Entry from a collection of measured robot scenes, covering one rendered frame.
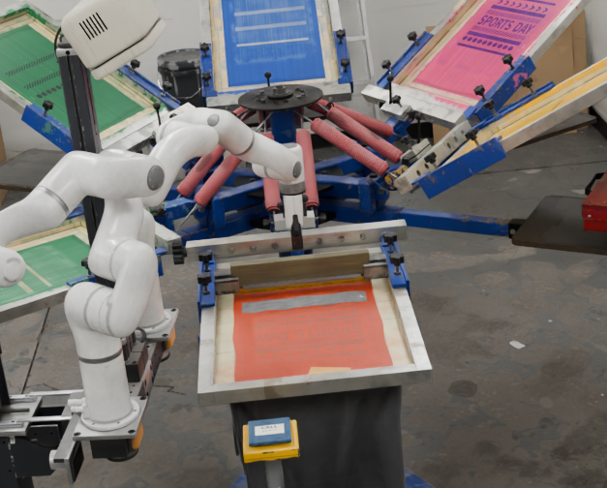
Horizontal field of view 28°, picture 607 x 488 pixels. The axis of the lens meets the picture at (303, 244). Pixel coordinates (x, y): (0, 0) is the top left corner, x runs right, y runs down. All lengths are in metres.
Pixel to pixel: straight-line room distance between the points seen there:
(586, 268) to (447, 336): 0.92
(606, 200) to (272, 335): 1.10
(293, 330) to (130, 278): 0.96
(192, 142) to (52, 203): 0.68
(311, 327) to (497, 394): 1.65
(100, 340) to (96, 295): 0.11
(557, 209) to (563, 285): 1.70
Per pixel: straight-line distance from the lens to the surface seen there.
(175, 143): 3.00
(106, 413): 2.65
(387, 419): 3.21
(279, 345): 3.28
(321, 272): 3.55
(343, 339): 3.28
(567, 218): 4.01
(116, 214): 2.55
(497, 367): 5.07
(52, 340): 5.69
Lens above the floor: 2.48
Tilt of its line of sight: 23 degrees down
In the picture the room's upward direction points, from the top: 5 degrees counter-clockwise
